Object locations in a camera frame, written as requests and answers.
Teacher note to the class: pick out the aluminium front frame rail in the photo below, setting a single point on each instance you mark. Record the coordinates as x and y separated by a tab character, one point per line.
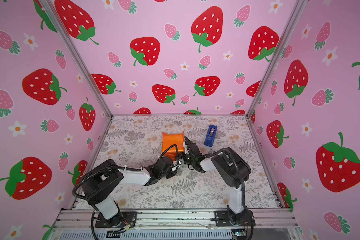
183	224

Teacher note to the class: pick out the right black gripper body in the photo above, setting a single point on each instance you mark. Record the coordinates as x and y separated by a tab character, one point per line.
188	160

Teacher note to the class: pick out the aluminium corner post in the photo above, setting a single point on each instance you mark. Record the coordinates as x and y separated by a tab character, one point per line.
289	28
75	24

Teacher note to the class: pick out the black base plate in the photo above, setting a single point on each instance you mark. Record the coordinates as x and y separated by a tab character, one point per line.
230	219
120	220

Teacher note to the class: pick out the left aluminium corner post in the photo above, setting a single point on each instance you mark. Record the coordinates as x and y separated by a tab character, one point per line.
75	24

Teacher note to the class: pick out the blue tape dispenser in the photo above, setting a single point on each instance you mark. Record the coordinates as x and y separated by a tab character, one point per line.
210	137

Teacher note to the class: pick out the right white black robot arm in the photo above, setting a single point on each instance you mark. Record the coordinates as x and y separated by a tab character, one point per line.
233	170

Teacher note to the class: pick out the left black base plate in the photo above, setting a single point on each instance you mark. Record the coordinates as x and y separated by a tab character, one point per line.
120	220

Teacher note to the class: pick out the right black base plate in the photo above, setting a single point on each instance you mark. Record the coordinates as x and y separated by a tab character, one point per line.
230	219

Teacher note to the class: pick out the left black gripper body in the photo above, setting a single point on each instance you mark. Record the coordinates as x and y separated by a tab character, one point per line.
169	173

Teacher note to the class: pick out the orange yellow wrapping paper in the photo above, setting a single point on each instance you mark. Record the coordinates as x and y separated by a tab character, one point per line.
173	139

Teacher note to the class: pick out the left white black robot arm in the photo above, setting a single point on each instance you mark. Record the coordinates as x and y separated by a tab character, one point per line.
100	182

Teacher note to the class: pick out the right aluminium corner post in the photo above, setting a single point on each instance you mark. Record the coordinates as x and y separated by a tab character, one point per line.
289	28

